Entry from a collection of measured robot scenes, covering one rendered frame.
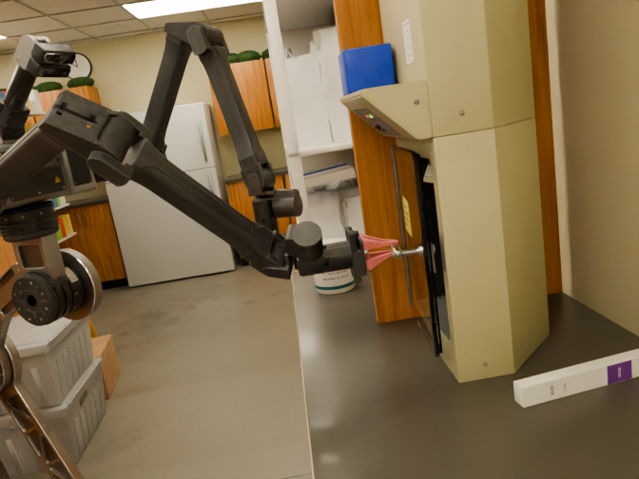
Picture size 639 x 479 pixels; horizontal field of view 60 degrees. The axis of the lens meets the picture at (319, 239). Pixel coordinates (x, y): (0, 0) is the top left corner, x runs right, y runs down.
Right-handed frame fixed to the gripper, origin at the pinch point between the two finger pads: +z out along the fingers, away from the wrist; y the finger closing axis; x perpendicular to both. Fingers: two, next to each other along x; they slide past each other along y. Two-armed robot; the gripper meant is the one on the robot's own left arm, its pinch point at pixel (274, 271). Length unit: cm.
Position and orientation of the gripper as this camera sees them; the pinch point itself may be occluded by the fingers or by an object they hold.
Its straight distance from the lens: 147.6
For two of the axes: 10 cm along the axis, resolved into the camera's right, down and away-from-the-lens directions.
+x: -0.8, -2.1, 9.7
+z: 1.4, 9.7, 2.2
